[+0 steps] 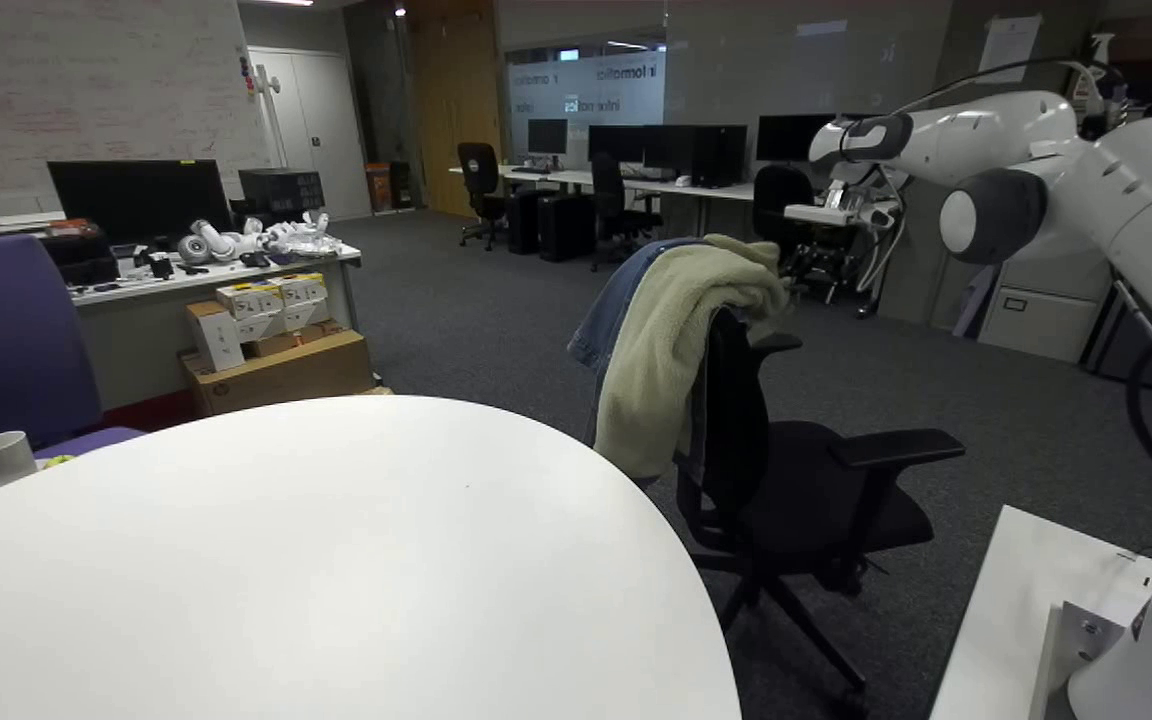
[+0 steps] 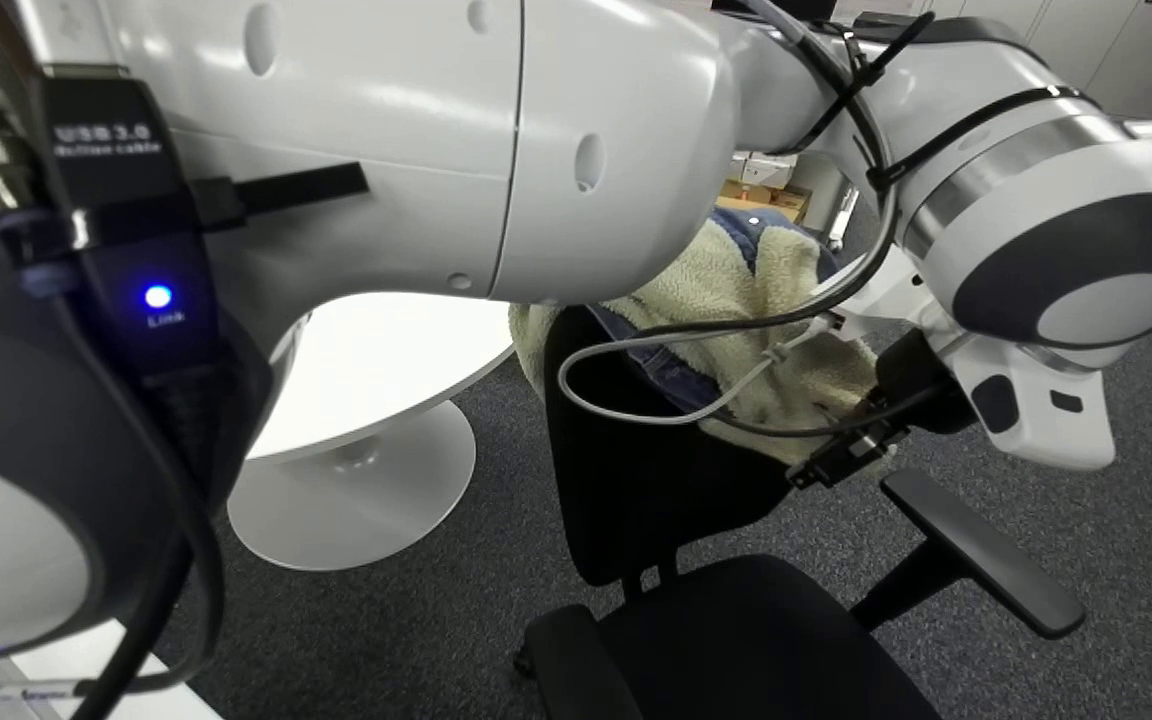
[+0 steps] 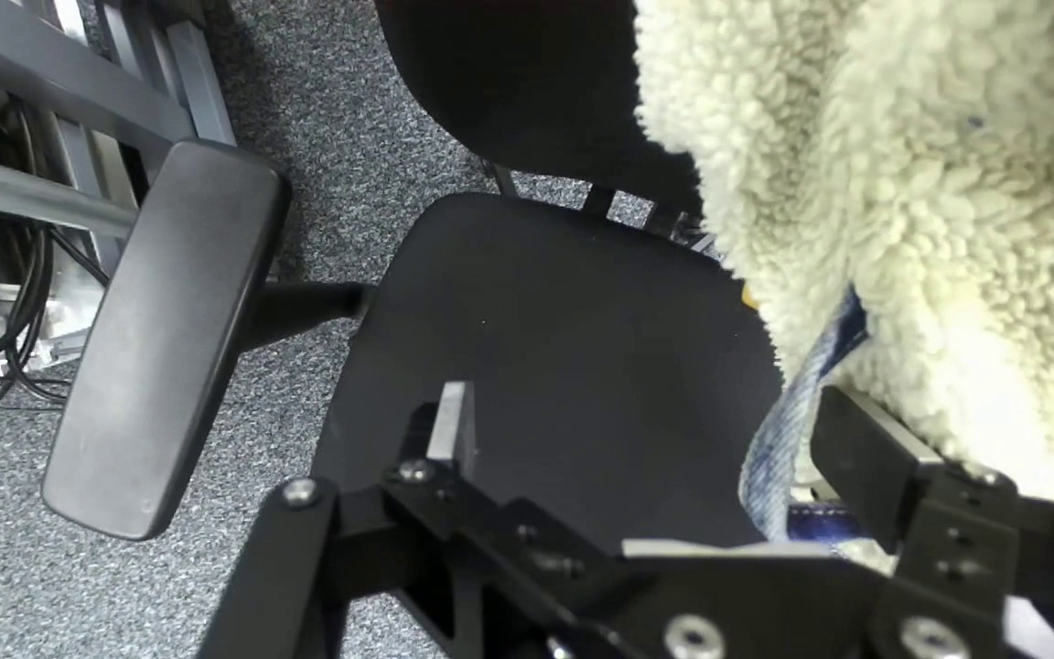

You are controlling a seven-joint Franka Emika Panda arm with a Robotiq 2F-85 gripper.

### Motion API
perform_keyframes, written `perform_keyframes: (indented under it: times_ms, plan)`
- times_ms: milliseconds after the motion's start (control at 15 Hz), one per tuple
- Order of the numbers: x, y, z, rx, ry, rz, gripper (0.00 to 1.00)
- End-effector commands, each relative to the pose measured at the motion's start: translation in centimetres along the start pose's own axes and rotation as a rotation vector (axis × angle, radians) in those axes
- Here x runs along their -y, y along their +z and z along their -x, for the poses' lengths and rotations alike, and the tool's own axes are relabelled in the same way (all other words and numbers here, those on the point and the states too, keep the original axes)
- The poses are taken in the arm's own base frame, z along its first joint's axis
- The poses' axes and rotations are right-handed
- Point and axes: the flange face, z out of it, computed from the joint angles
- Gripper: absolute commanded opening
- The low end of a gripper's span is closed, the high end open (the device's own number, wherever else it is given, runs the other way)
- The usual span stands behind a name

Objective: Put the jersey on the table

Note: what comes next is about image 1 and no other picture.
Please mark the wooden door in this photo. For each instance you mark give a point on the wooden door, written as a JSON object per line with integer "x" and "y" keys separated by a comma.
{"x": 456, "y": 104}

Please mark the white clutter pile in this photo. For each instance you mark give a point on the white clutter pile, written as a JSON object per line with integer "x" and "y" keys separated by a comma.
{"x": 270, "y": 240}

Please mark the small black box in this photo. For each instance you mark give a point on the small black box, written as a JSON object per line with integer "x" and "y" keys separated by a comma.
{"x": 77, "y": 254}

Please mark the long background desk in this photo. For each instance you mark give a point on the long background desk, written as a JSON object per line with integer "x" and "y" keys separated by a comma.
{"x": 696, "y": 192}

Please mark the large black monitor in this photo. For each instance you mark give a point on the large black monitor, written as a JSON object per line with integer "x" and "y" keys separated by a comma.
{"x": 139, "y": 203}

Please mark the white office desk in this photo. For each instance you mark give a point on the white office desk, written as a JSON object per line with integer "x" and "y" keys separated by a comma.
{"x": 139, "y": 335}

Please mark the brown cardboard box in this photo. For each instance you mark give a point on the brown cardboard box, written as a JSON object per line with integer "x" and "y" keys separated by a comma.
{"x": 283, "y": 373}

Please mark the row of background monitors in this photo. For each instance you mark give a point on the row of background monitors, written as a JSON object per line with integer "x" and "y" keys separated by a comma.
{"x": 683, "y": 147}

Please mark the dark background office chair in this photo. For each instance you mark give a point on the dark background office chair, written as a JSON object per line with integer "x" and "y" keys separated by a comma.
{"x": 481, "y": 180}
{"x": 617, "y": 203}

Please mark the white paper cup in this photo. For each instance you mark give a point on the white paper cup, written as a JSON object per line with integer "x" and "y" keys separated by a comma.
{"x": 2, "y": 457}

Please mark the purple chair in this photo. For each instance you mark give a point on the purple chair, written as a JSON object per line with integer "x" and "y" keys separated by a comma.
{"x": 2, "y": 345}

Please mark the small white boxes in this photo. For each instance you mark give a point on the small white boxes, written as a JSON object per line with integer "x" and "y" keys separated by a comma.
{"x": 258, "y": 306}

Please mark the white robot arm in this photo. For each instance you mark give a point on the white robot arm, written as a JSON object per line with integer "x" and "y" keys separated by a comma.
{"x": 1110, "y": 174}

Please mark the denim jacket with fleece lining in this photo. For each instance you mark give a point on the denim jacket with fleece lining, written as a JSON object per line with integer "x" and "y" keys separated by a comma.
{"x": 663, "y": 345}

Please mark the white robot mounting platform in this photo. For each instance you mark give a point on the white robot mounting platform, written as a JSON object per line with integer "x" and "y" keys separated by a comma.
{"x": 1003, "y": 612}

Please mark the black office chair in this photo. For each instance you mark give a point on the black office chair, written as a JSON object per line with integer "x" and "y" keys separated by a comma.
{"x": 789, "y": 493}

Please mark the grey filing cabinet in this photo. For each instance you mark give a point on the grey filing cabinet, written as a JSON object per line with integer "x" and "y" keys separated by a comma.
{"x": 1041, "y": 314}

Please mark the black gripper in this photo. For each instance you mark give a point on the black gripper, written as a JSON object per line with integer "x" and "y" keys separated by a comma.
{"x": 786, "y": 203}

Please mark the grey metal bracket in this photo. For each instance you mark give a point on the grey metal bracket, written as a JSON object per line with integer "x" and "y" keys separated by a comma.
{"x": 1068, "y": 653}

